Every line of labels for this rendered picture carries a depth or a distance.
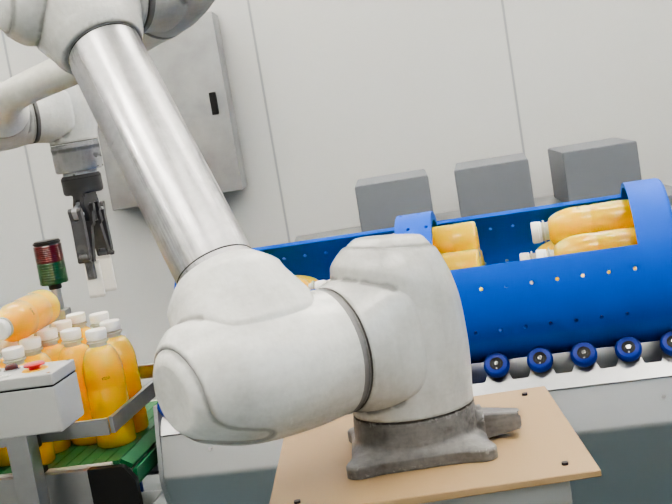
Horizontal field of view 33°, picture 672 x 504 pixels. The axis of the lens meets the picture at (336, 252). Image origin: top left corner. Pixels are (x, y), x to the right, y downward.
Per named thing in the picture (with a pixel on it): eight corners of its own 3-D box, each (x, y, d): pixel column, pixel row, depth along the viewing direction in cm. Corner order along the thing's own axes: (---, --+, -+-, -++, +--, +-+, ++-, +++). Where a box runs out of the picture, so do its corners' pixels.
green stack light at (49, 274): (62, 283, 252) (58, 262, 251) (35, 287, 253) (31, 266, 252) (73, 278, 258) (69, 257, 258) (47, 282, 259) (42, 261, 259)
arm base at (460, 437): (532, 455, 133) (526, 409, 132) (347, 481, 134) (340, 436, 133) (512, 413, 151) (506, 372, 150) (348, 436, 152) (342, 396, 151)
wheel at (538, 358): (552, 344, 195) (552, 349, 196) (525, 346, 195) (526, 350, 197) (553, 368, 192) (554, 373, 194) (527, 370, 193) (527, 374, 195)
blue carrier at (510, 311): (694, 343, 184) (668, 171, 185) (185, 405, 199) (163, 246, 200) (673, 332, 212) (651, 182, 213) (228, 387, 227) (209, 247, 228)
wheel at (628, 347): (640, 333, 192) (640, 338, 194) (613, 335, 193) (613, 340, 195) (643, 357, 190) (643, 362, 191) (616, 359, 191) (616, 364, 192)
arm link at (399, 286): (503, 395, 139) (479, 221, 137) (386, 437, 130) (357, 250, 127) (423, 380, 153) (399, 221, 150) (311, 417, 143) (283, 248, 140)
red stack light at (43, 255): (57, 262, 251) (54, 244, 251) (31, 266, 252) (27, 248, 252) (68, 257, 258) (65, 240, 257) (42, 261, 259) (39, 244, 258)
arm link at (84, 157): (105, 137, 215) (111, 168, 216) (61, 145, 217) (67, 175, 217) (88, 140, 206) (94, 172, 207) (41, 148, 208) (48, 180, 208)
